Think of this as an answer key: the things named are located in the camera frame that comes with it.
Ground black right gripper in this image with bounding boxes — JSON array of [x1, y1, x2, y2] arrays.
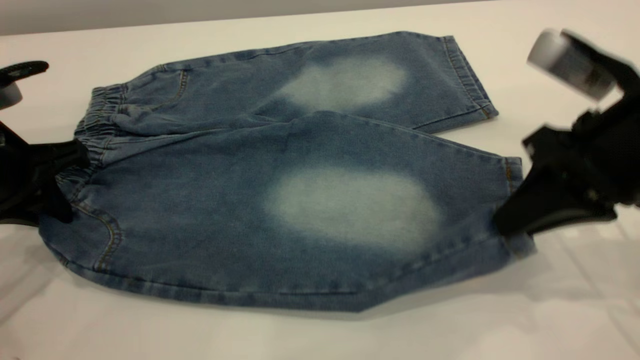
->
[[492, 95, 640, 237]]

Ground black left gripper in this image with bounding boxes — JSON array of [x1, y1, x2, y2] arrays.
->
[[0, 122, 92, 228]]

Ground blue denim shorts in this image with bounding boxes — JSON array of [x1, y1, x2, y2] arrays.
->
[[39, 31, 538, 313]]

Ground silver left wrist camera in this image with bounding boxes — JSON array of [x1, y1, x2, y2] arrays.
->
[[0, 82, 24, 111]]

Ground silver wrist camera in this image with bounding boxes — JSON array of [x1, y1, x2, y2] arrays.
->
[[526, 29, 617, 102], [0, 82, 24, 111]]

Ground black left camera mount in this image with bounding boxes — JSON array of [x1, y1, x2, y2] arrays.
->
[[0, 61, 50, 84]]

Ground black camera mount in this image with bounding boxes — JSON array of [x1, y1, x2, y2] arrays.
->
[[0, 61, 50, 84], [560, 29, 640, 97]]

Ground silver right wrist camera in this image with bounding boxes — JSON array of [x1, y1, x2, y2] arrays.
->
[[526, 29, 617, 102]]

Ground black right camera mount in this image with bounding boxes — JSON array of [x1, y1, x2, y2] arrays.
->
[[560, 29, 640, 97]]

